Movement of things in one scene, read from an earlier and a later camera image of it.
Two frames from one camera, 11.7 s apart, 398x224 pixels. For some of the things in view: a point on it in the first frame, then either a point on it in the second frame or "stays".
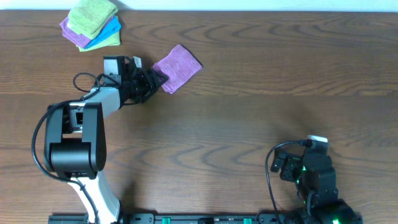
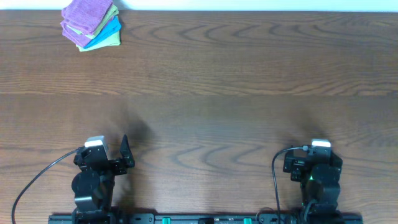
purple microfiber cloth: x=179 y=66 to x=83 y=15
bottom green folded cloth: x=115 y=40 stays
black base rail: x=265 y=218 stays
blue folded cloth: x=112 y=27 stays
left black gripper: x=140 y=84 to x=115 y=165
